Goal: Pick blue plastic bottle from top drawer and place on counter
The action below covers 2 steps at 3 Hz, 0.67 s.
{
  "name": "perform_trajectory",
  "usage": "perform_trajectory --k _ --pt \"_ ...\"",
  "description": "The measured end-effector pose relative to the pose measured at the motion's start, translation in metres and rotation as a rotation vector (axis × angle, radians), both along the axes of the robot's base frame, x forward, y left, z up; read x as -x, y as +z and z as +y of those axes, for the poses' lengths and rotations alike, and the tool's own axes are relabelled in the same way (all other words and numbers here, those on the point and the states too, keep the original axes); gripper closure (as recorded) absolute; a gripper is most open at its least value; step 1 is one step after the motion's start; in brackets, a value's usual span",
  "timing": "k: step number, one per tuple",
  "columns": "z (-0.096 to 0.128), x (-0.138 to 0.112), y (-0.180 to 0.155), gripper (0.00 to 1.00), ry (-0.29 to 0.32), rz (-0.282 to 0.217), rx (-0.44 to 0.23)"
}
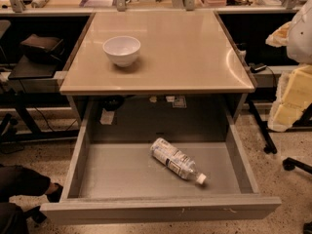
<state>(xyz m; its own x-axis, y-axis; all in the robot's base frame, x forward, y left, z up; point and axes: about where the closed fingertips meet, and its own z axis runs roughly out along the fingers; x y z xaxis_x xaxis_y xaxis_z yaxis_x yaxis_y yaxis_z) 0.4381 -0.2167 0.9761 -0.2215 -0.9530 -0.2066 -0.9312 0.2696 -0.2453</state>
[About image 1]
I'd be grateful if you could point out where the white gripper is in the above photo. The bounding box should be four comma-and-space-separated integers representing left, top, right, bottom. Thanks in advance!
265, 0, 312, 132

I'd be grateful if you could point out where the clear plastic water bottle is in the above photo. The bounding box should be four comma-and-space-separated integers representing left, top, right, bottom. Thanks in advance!
150, 137, 207, 185

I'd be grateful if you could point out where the open grey metal drawer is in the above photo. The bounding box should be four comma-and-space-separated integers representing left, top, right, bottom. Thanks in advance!
41, 95, 281, 224

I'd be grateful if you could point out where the small black device on ledge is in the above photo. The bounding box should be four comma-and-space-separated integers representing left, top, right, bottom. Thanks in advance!
250, 63, 266, 73

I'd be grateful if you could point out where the black office chair base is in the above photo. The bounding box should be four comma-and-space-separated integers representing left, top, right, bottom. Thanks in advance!
283, 157, 312, 175

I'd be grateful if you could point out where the white ceramic bowl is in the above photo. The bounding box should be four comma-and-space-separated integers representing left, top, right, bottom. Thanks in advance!
102, 36, 140, 67

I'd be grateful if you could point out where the dark bag on shelf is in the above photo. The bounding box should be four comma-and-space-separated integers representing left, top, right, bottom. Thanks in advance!
19, 34, 64, 64

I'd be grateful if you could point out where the black shoe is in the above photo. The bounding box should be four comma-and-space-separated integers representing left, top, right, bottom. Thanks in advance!
46, 183, 63, 203

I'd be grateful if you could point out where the person's dark trouser leg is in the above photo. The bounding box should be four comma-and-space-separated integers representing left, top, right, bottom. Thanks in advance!
0, 166, 51, 234

